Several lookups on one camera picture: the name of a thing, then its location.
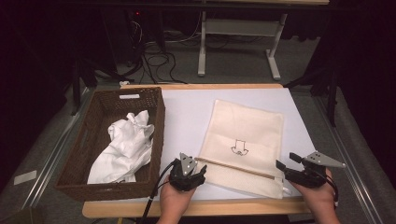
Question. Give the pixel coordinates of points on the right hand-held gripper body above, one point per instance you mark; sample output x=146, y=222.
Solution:
x=311, y=179

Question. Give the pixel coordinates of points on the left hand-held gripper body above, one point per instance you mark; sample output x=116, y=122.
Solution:
x=185, y=179

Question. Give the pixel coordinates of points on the white garment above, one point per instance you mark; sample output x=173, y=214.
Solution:
x=127, y=149

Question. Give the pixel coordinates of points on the cream mesh laundry bag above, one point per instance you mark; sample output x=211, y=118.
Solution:
x=249, y=124

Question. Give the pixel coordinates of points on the brown wicker basket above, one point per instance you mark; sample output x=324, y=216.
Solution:
x=93, y=124

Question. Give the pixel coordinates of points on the person's right hand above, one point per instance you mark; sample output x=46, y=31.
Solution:
x=320, y=199

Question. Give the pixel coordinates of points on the person's left hand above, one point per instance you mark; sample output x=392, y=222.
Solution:
x=174, y=199

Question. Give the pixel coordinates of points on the white table cover sheet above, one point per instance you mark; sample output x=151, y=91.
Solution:
x=186, y=118

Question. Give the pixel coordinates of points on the wooden table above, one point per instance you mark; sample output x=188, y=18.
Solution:
x=236, y=208

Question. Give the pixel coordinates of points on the black metal stand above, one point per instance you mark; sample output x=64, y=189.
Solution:
x=77, y=81
x=332, y=93

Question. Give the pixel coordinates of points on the small white object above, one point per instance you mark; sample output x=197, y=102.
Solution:
x=124, y=83

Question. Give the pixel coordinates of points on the black equipment box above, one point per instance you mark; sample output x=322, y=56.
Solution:
x=137, y=18

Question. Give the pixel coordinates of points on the aluminium floor rail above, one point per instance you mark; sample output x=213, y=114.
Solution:
x=53, y=155
x=348, y=155

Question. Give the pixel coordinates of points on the white metal desk frame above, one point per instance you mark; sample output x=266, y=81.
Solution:
x=239, y=27

